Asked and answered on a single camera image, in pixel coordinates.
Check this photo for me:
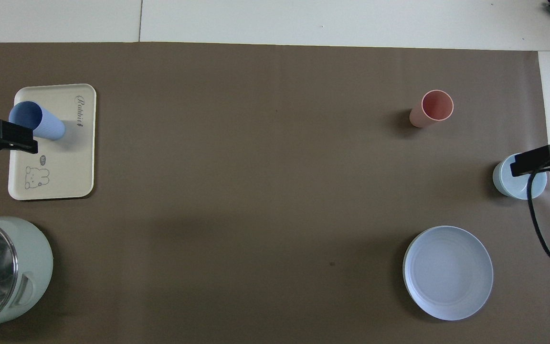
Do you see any pink plastic cup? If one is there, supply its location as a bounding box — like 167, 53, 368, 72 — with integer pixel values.
409, 90, 455, 129

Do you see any cream tray with rabbit print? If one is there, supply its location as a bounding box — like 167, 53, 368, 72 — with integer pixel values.
8, 84, 97, 201

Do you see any brown table mat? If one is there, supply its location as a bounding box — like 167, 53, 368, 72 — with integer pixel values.
0, 42, 550, 344

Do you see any light blue plate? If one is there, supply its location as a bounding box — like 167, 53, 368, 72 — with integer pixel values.
402, 226, 494, 321

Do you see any pale green electric pot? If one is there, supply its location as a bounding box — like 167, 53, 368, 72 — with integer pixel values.
0, 216, 54, 334

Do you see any light blue bowl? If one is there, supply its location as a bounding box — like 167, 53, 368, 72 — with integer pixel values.
492, 154, 548, 200

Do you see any blue plastic cup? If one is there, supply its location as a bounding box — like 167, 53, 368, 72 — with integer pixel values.
9, 101, 66, 141

